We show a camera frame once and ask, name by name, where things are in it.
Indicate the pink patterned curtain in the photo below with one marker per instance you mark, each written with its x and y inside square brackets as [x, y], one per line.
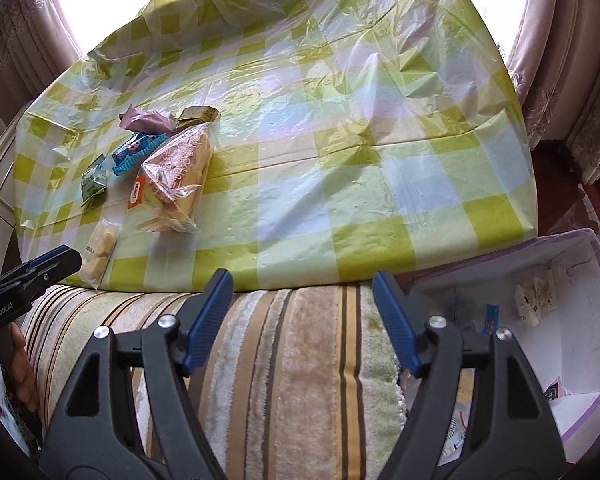
[565, 60]

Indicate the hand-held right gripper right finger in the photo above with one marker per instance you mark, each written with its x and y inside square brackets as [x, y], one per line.
[397, 325]

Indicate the purple snack packet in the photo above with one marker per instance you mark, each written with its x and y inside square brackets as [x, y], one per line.
[147, 119]

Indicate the striped plush cushion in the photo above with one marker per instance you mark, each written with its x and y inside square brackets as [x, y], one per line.
[280, 385]

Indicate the green checked plastic tablecloth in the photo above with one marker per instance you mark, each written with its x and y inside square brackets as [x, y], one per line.
[330, 135]

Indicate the dark green snack packet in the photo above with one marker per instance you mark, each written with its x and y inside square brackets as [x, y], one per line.
[94, 180]

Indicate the bread packet with orange label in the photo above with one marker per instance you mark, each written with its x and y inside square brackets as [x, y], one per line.
[175, 180]

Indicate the mauve curtain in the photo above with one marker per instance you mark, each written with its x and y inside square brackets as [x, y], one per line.
[15, 20]

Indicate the small brown snack packet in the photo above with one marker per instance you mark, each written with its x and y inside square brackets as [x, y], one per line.
[197, 115]

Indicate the blue ended clear snack packet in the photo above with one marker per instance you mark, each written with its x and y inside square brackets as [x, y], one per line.
[135, 152]

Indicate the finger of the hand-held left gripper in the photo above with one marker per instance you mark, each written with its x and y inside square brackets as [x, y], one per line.
[55, 260]

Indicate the purple edged white box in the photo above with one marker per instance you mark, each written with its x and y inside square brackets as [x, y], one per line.
[555, 360]

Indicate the yellow edged rice cake packet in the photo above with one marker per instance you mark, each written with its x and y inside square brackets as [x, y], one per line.
[450, 405]

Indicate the small clear yellow cake packet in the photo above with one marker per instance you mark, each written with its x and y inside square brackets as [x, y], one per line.
[100, 252]

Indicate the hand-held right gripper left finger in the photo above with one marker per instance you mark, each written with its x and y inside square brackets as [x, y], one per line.
[207, 320]

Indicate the person's left hand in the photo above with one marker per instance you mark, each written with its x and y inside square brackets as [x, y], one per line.
[22, 375]

